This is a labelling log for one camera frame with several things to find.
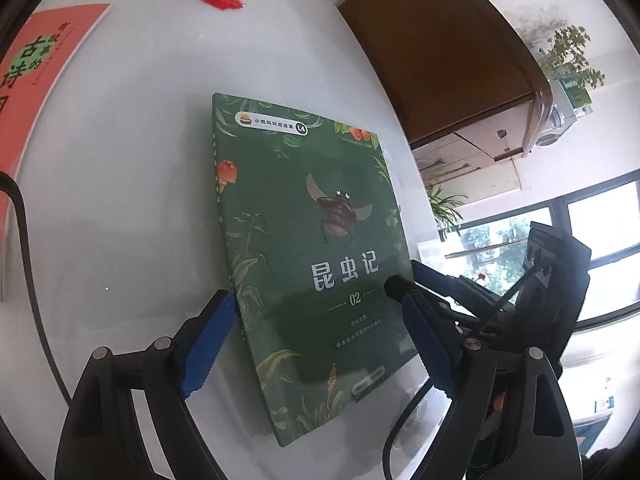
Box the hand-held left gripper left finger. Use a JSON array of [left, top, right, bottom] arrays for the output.
[[52, 289, 237, 480]]

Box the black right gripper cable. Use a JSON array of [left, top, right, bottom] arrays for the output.
[[382, 260, 546, 480]]

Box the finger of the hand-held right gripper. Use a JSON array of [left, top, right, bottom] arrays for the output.
[[411, 259, 511, 331], [384, 276, 416, 306]]

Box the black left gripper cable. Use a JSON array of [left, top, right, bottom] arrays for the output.
[[0, 170, 71, 406]]

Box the green potted plant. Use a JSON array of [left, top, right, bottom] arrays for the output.
[[425, 182, 468, 241]]

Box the green box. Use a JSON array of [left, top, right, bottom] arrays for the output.
[[555, 77, 594, 111]]

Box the green beetle cover book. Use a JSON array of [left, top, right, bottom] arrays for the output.
[[211, 92, 426, 448]]

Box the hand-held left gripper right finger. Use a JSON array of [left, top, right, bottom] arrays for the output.
[[401, 291, 583, 480]]

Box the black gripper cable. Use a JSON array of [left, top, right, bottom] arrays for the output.
[[0, 170, 71, 406], [382, 260, 546, 480]]

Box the salmon red poet book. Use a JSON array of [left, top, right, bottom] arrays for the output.
[[0, 2, 111, 301]]

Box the window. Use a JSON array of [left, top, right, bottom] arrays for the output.
[[440, 170, 640, 331]]

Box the brown wooden cabinet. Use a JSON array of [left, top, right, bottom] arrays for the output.
[[327, 0, 553, 193]]

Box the white printer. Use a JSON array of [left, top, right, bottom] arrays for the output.
[[535, 80, 596, 148]]

